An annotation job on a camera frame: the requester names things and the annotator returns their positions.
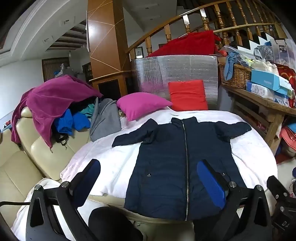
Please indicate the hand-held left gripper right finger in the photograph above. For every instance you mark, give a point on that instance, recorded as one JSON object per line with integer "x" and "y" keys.
{"x": 210, "y": 185}

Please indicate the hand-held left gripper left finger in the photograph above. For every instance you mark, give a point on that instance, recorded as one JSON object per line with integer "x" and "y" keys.
{"x": 87, "y": 176}

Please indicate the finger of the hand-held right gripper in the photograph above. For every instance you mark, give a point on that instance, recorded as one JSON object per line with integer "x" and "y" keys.
{"x": 278, "y": 190}

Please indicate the navy zip jacket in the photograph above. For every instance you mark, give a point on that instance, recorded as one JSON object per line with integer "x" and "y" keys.
{"x": 161, "y": 173}

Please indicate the white fleece blanket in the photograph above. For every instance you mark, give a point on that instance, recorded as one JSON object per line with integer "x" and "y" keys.
{"x": 111, "y": 166}

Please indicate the person's right leg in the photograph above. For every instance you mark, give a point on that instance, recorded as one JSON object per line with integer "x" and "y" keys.
{"x": 203, "y": 229}

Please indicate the person's leg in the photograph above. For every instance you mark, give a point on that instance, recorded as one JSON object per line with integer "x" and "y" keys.
{"x": 203, "y": 229}
{"x": 111, "y": 224}

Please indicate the person's left leg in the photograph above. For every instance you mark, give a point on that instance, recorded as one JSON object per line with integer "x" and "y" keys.
{"x": 111, "y": 224}

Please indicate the coral pink cloth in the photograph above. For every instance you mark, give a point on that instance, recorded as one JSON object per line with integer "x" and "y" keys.
{"x": 288, "y": 136}

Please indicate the bright blue garment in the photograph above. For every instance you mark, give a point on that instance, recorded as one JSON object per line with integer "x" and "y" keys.
{"x": 66, "y": 122}

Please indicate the grey garment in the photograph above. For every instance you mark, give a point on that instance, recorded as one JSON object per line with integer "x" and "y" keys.
{"x": 104, "y": 120}

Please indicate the teal garment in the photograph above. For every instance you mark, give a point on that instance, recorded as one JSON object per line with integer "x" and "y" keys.
{"x": 86, "y": 110}

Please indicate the beige leather sofa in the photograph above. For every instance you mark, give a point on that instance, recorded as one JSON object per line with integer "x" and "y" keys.
{"x": 18, "y": 166}

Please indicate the magenta velvet garment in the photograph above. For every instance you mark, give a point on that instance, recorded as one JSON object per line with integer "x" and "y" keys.
{"x": 46, "y": 99}

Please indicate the pink pillow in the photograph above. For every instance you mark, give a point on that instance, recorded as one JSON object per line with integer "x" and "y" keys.
{"x": 141, "y": 105}

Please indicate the wooden side table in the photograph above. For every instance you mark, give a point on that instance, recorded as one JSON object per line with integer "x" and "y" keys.
{"x": 254, "y": 102}

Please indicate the red pillow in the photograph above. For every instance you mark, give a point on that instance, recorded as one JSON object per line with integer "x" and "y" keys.
{"x": 187, "y": 95}

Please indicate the white patterned pack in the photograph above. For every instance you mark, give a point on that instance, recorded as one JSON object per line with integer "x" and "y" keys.
{"x": 261, "y": 90}

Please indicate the grey refrigerator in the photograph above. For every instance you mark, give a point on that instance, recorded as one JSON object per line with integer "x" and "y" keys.
{"x": 61, "y": 71}

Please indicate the light blue cardboard box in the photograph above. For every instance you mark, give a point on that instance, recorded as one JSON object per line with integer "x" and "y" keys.
{"x": 263, "y": 80}

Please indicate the wicker basket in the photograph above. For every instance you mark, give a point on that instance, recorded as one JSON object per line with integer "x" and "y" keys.
{"x": 240, "y": 76}

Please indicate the red patterned blanket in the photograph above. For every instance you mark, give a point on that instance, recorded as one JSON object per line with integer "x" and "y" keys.
{"x": 286, "y": 71}

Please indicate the blue cloth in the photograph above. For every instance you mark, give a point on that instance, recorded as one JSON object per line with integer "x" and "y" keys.
{"x": 229, "y": 67}

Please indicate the silver foil insulation panel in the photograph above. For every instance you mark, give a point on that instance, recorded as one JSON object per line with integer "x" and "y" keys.
{"x": 180, "y": 67}

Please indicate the wooden pillar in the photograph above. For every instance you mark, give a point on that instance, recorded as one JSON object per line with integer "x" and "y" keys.
{"x": 104, "y": 46}

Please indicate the framed picture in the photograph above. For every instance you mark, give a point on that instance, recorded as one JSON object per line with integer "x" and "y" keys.
{"x": 138, "y": 52}

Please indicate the clear plastic bag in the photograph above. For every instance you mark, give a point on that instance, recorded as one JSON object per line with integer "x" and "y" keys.
{"x": 263, "y": 52}

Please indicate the clear plastic storage bin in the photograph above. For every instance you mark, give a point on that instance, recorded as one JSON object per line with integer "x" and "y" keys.
{"x": 282, "y": 49}

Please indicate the red quilted blanket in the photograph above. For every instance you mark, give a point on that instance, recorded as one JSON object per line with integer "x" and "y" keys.
{"x": 185, "y": 45}

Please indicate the wooden stair railing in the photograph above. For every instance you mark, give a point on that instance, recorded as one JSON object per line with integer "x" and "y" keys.
{"x": 168, "y": 34}

